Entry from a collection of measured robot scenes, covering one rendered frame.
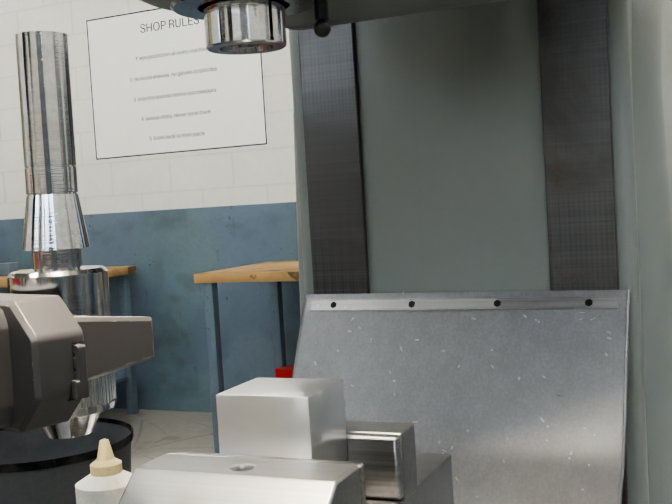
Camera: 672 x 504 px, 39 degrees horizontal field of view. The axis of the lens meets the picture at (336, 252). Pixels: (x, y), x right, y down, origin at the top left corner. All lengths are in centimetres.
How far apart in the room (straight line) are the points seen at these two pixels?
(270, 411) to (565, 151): 43
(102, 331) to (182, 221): 521
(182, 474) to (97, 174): 552
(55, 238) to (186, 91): 521
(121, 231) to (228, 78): 116
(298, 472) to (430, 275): 44
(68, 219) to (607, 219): 53
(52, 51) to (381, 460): 30
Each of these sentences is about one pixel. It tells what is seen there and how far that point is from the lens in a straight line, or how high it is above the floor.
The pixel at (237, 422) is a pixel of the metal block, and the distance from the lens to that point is 57.
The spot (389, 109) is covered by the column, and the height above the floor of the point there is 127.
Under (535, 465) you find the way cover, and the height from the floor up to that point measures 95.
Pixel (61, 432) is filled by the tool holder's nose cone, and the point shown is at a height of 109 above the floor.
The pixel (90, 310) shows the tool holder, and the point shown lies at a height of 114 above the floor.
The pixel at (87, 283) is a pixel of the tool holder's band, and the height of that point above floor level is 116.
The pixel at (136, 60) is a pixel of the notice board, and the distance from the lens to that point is 588.
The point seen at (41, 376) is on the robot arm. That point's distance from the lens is 41.
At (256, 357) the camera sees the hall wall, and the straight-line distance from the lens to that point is 549.
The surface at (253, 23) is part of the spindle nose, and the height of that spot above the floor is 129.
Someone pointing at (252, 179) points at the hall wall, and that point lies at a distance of 542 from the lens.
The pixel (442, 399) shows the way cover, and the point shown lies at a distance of 88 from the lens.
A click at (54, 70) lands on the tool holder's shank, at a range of 47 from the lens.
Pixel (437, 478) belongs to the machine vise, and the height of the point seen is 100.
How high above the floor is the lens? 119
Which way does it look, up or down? 3 degrees down
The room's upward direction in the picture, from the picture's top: 3 degrees counter-clockwise
